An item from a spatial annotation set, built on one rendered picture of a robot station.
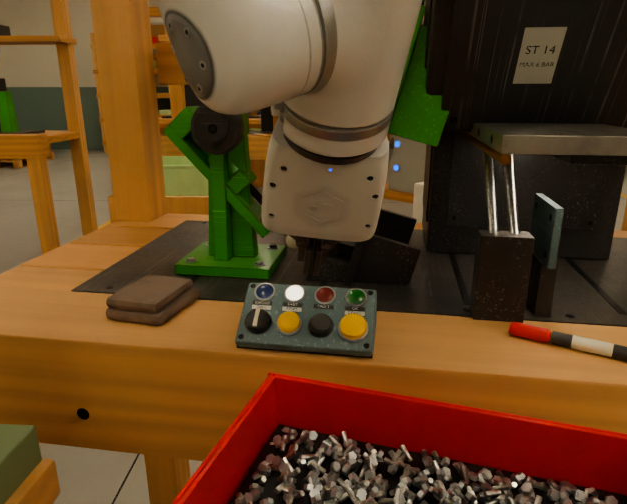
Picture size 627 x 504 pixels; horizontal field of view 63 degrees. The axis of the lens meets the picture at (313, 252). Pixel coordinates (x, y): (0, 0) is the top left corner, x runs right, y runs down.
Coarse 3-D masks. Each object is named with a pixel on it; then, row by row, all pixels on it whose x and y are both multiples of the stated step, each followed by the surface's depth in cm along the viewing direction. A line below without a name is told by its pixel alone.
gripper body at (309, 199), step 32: (288, 160) 38; (320, 160) 37; (352, 160) 37; (384, 160) 39; (288, 192) 41; (320, 192) 41; (352, 192) 40; (288, 224) 44; (320, 224) 44; (352, 224) 43
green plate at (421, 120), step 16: (416, 32) 64; (416, 48) 66; (416, 64) 66; (416, 80) 67; (400, 96) 68; (416, 96) 67; (432, 96) 67; (400, 112) 68; (416, 112) 68; (432, 112) 68; (448, 112) 67; (400, 128) 69; (416, 128) 68; (432, 128) 68; (432, 144) 69
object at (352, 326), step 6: (342, 318) 55; (348, 318) 54; (354, 318) 54; (360, 318) 54; (342, 324) 54; (348, 324) 54; (354, 324) 54; (360, 324) 54; (366, 324) 54; (342, 330) 54; (348, 330) 53; (354, 330) 53; (360, 330) 53; (348, 336) 53; (354, 336) 53; (360, 336) 53
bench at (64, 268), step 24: (168, 216) 124; (192, 216) 124; (96, 240) 104; (120, 240) 104; (144, 240) 104; (24, 264) 90; (48, 264) 90; (72, 264) 90; (96, 264) 90; (48, 288) 79; (72, 288) 79; (144, 456) 140; (168, 480) 141
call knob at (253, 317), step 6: (252, 312) 56; (258, 312) 56; (264, 312) 56; (246, 318) 56; (252, 318) 55; (258, 318) 55; (264, 318) 55; (246, 324) 55; (252, 324) 55; (258, 324) 55; (264, 324) 55; (252, 330) 55; (258, 330) 55
